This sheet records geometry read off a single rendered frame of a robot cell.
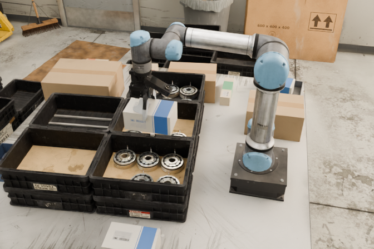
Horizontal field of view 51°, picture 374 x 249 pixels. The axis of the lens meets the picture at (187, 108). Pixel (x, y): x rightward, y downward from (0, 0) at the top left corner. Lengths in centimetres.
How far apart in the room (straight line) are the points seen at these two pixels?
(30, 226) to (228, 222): 84
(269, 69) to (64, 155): 105
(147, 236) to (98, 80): 105
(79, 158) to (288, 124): 107
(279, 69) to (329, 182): 180
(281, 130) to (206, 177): 51
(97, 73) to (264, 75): 127
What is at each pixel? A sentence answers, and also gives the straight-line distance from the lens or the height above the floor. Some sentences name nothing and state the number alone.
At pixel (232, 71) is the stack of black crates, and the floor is 53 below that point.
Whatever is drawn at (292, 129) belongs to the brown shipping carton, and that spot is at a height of 78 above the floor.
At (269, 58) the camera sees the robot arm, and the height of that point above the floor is 144.
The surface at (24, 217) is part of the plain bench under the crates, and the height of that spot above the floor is 70.
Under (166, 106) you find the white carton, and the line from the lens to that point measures 163.
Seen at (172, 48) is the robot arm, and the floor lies 143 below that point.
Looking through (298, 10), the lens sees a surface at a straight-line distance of 451.
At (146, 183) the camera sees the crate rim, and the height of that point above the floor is 93.
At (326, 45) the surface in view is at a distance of 459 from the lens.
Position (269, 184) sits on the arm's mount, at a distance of 180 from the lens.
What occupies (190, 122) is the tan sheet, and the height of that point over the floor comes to 83.
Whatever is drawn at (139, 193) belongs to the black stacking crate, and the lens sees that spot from 164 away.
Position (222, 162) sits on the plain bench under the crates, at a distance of 201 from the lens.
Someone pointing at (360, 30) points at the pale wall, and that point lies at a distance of 487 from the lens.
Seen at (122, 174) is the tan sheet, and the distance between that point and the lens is 178.
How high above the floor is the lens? 206
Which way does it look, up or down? 35 degrees down
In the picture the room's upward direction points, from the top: straight up
